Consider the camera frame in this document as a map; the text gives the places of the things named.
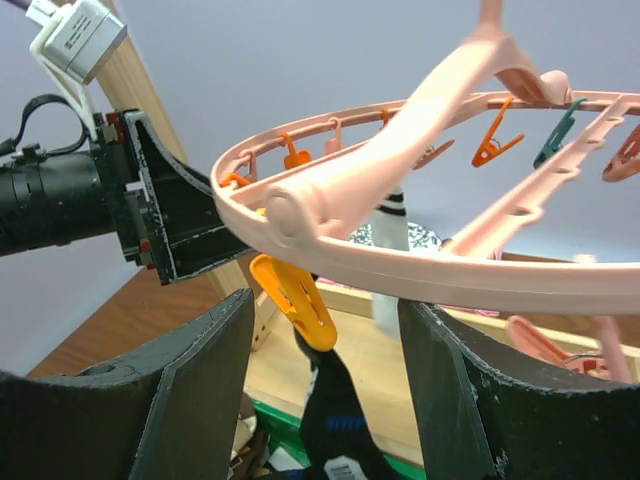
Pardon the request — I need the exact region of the brown and cream sock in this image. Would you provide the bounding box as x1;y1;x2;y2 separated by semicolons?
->
227;393;269;480

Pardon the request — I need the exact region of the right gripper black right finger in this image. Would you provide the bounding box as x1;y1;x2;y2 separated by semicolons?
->
398;300;639;479

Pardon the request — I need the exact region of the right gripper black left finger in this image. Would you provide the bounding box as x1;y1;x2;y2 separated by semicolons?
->
1;289;254;479

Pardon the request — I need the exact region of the pink round clip hanger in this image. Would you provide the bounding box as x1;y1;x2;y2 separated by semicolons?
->
211;1;639;315

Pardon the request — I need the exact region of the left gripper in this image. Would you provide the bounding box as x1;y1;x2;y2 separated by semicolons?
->
90;109;252;285

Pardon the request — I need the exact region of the green plastic tray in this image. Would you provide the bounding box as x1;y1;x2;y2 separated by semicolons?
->
253;400;426;480

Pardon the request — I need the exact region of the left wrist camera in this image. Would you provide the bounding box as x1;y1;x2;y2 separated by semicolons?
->
26;0;127;140

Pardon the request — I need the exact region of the wooden hanging rack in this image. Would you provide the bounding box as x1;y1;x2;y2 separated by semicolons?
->
94;0;640;466

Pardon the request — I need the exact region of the orange clothespin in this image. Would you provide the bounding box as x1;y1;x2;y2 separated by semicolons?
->
249;254;338;352
471;96;525;168

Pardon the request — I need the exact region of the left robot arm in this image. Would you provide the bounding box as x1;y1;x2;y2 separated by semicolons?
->
1;109;252;285

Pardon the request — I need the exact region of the teal clothespin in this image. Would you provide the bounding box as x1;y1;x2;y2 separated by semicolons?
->
533;96;587;169

